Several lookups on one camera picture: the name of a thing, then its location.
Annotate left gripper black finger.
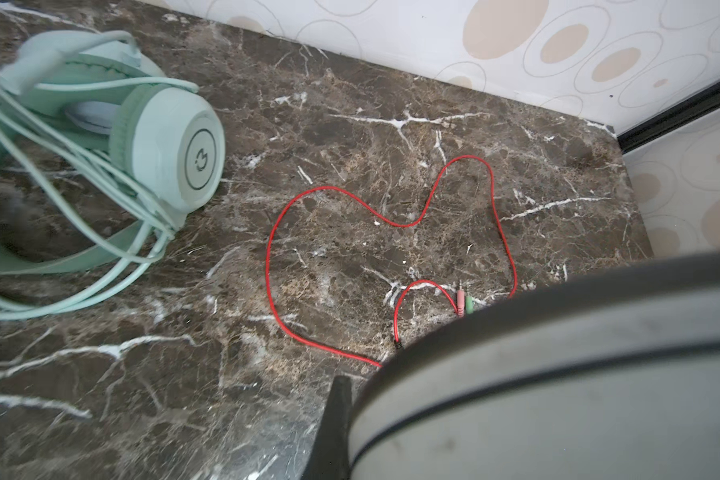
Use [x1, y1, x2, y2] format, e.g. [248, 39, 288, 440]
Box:
[301, 376, 352, 480]

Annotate white black red headphones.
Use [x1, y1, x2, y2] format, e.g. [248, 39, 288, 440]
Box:
[348, 252, 720, 479]

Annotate mint green headphones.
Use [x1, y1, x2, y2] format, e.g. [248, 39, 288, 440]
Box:
[0, 30, 225, 275]

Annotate right black frame post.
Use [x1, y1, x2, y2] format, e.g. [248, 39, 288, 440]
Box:
[618, 88, 720, 153]

